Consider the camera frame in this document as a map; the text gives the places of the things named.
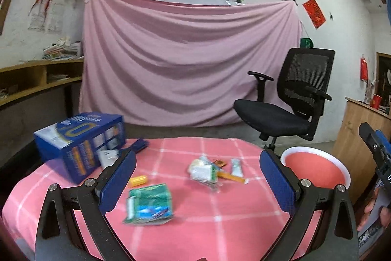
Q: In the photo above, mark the red paper wall decoration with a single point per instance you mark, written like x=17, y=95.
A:
x=314, y=12

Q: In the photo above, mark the red cup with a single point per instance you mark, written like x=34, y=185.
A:
x=376, y=101

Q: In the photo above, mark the orange wrapper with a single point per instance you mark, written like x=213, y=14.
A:
x=227, y=176

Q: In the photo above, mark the pink hanging sheet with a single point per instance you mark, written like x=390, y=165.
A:
x=168, y=64

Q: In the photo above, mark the red white trash basin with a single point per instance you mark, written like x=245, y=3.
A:
x=317, y=166

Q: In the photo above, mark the blue white wrapper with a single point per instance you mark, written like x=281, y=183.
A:
x=209, y=161

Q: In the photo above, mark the black office chair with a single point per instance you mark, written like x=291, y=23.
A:
x=302, y=84

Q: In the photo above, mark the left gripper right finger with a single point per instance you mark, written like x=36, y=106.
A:
x=335, y=236

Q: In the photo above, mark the wooden counter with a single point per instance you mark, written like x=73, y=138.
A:
x=352, y=151

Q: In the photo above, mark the wooden wall shelf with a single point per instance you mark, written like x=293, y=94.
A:
x=25, y=80

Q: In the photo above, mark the green tissue packet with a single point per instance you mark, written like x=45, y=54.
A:
x=150, y=205

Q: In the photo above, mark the pink checked tablecloth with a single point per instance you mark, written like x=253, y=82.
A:
x=236, y=222

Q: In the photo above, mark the person's right hand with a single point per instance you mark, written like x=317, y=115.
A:
x=385, y=214

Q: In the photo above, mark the dried apple slice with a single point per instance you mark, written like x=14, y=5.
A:
x=220, y=163

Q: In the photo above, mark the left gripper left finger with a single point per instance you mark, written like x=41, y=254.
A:
x=58, y=236

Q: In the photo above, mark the green white crumpled bag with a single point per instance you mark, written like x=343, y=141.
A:
x=202, y=172

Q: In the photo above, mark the blue cardboard box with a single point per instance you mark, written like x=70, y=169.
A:
x=71, y=146

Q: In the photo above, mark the blue folded umbrella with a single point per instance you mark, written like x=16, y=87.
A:
x=137, y=146

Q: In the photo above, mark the green white wrapper strip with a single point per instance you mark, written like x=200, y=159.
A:
x=236, y=169

